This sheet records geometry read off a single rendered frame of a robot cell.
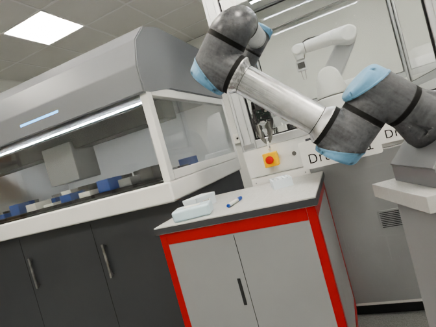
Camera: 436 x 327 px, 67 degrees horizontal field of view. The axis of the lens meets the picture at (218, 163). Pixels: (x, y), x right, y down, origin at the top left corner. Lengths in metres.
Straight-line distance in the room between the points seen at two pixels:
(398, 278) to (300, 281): 0.74
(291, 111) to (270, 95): 0.07
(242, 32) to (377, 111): 0.40
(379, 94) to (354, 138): 0.12
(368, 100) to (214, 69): 0.40
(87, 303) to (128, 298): 0.31
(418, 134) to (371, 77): 0.19
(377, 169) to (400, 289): 0.58
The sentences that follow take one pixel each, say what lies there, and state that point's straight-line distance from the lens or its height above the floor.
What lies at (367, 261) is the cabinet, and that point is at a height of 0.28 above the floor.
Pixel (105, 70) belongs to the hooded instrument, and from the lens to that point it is 1.84.
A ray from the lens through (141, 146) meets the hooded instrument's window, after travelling 1.71.
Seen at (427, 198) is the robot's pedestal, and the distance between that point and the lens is 0.86.
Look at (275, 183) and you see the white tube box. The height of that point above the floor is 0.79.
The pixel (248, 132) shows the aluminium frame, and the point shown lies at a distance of 1.73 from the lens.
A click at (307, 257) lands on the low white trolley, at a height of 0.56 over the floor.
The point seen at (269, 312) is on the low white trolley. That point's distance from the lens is 1.29.
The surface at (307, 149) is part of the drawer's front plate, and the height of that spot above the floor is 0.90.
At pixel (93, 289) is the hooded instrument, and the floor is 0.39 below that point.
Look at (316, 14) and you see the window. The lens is 1.76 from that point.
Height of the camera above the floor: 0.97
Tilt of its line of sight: 2 degrees down
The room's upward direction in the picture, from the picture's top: 15 degrees counter-clockwise
